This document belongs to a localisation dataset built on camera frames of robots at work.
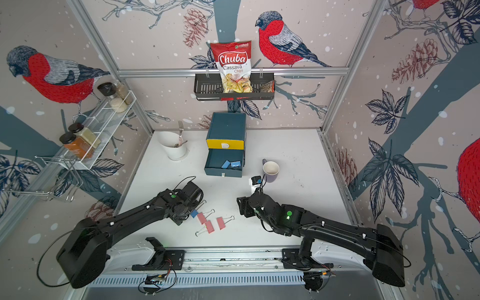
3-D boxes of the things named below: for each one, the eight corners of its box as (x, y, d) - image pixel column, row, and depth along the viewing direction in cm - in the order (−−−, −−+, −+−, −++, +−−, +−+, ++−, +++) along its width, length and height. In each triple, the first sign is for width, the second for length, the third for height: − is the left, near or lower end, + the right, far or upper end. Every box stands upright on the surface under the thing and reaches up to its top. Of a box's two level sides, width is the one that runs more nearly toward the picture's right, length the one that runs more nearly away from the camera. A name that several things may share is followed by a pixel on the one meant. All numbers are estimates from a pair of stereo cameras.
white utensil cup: (163, 162, 108) (153, 145, 96) (168, 147, 115) (160, 130, 103) (185, 162, 108) (178, 145, 96) (189, 147, 115) (183, 130, 103)
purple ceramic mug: (262, 183, 97) (263, 173, 90) (261, 167, 104) (262, 157, 97) (277, 183, 97) (280, 173, 90) (275, 167, 104) (278, 157, 97)
